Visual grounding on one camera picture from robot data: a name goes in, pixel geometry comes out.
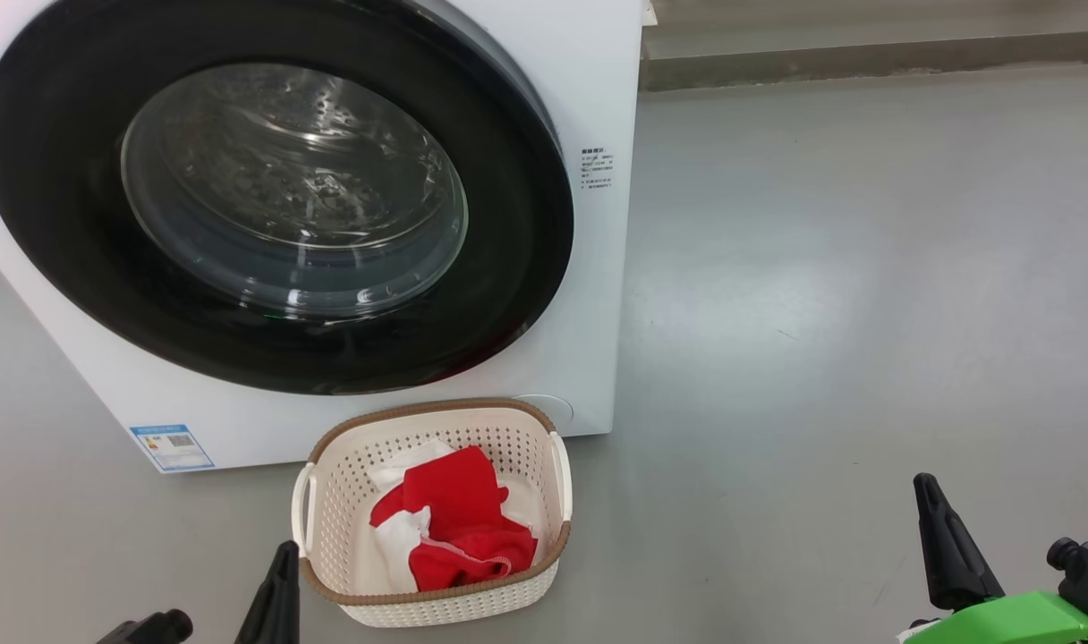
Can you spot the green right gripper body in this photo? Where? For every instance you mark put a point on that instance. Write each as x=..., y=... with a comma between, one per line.
x=1009, y=622

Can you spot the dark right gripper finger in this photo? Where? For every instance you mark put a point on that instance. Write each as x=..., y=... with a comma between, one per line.
x=951, y=563

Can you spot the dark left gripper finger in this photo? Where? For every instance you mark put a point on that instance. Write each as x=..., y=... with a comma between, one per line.
x=276, y=608

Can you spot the red and white garment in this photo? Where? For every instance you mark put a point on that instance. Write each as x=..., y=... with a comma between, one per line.
x=454, y=501

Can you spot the black round glass washer door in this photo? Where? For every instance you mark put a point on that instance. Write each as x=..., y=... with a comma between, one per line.
x=61, y=224

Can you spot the cream laundry basket brown rim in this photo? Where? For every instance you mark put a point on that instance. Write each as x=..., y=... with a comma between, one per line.
x=329, y=501

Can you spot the white front-load washing machine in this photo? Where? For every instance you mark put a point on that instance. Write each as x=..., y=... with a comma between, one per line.
x=589, y=295

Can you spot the blue energy label sticker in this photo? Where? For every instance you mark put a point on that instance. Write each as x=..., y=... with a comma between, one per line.
x=173, y=447

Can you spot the grey skirting board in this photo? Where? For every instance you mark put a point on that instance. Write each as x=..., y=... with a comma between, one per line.
x=866, y=61

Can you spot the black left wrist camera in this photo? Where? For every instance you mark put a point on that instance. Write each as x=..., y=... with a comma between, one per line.
x=150, y=629

